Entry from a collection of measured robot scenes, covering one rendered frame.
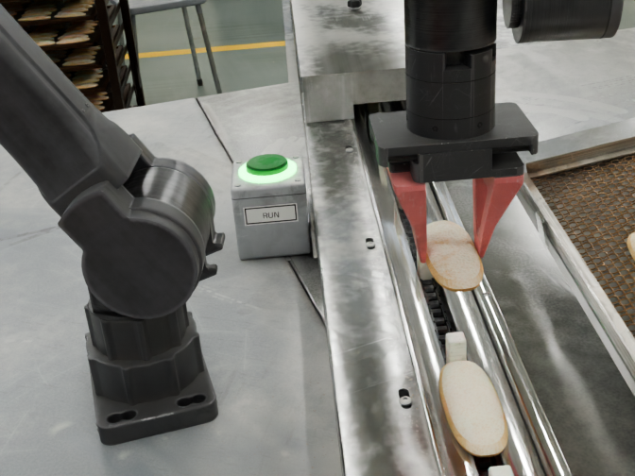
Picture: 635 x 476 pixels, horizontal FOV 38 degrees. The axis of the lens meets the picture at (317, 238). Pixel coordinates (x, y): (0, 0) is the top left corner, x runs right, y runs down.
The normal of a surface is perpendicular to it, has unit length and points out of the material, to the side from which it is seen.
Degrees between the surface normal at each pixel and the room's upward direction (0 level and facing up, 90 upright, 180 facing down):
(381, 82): 90
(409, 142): 0
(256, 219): 90
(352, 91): 90
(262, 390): 0
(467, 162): 90
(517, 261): 0
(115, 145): 57
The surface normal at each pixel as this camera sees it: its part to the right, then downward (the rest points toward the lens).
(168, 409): -0.07, -0.88
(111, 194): 0.79, -0.53
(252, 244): 0.05, 0.46
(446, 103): -0.24, 0.47
